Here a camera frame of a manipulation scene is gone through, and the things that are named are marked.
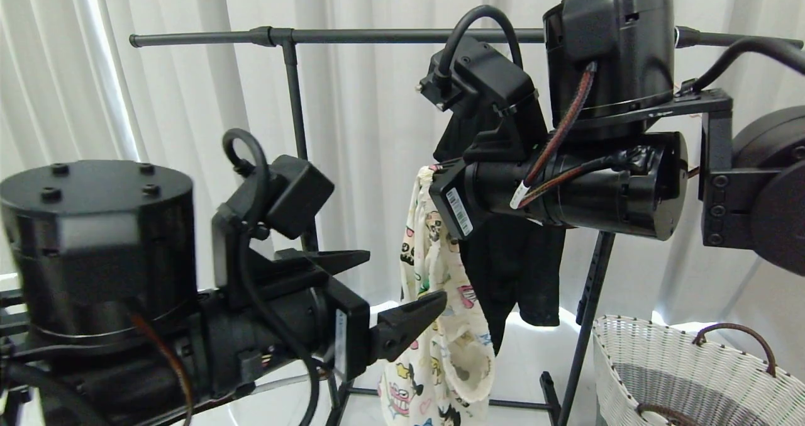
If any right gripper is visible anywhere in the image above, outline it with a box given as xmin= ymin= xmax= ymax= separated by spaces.
xmin=430 ymin=130 xmax=689 ymax=242

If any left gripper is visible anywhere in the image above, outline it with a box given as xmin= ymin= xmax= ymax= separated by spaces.
xmin=201 ymin=249 xmax=448 ymax=401

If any cream printed garment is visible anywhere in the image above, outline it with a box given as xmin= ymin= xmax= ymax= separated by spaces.
xmin=377 ymin=165 xmax=497 ymax=426

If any black T-shirt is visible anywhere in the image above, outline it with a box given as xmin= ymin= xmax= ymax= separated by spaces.
xmin=433 ymin=115 xmax=567 ymax=356

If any white laundry basket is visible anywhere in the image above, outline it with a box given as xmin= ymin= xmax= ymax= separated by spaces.
xmin=591 ymin=315 xmax=805 ymax=426

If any black clothes rack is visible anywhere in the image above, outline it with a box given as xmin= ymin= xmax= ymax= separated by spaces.
xmin=129 ymin=26 xmax=805 ymax=426

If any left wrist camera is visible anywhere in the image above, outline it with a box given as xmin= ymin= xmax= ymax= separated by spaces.
xmin=212 ymin=154 xmax=335 ymax=310

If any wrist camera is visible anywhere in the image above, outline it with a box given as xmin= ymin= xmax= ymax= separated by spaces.
xmin=212 ymin=154 xmax=335 ymax=310
xmin=415 ymin=36 xmax=548 ymax=162

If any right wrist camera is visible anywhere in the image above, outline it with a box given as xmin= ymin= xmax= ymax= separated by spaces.
xmin=415 ymin=36 xmax=548 ymax=162

